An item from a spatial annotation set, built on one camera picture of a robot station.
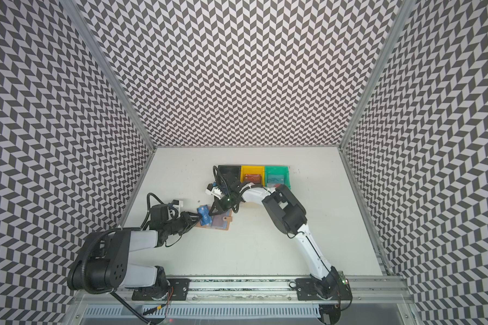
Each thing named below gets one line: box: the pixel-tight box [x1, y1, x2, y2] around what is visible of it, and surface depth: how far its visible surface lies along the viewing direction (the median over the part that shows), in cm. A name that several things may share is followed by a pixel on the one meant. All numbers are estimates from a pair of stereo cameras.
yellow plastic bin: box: [239, 165, 266, 187], surface depth 102 cm
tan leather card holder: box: [195, 205, 234, 231], surface depth 91 cm
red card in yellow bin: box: [244, 174, 262, 185], surface depth 104 cm
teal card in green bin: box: [267, 174, 284, 187], surface depth 104 cm
